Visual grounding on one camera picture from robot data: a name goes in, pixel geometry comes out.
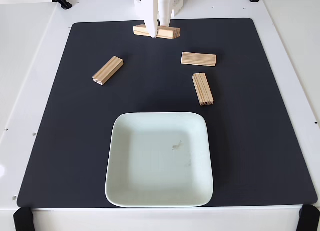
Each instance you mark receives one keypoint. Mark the black rubber table mat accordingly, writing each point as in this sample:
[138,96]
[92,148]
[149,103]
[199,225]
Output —
[75,141]

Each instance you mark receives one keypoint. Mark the wooden block numbered two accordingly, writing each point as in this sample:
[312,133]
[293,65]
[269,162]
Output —
[108,71]

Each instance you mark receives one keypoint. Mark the pale green square plate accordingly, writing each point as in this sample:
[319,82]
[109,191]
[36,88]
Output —
[160,166]

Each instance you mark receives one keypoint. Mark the grooved wooden block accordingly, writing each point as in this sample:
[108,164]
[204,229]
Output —
[203,89]
[198,59]
[172,33]

